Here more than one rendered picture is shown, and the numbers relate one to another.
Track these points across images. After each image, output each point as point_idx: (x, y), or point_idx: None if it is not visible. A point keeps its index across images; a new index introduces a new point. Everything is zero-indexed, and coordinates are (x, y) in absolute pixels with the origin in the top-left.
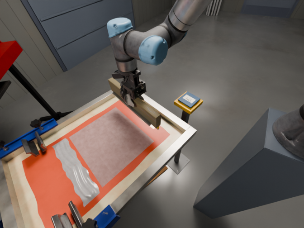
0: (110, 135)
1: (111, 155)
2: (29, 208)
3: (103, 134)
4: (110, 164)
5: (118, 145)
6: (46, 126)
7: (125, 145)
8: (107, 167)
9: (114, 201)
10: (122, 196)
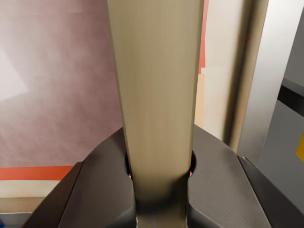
0: (38, 60)
1: (25, 126)
2: None
3: (10, 38)
4: (14, 142)
5: (53, 113)
6: None
7: (73, 128)
8: (6, 143)
9: (0, 214)
10: (18, 216)
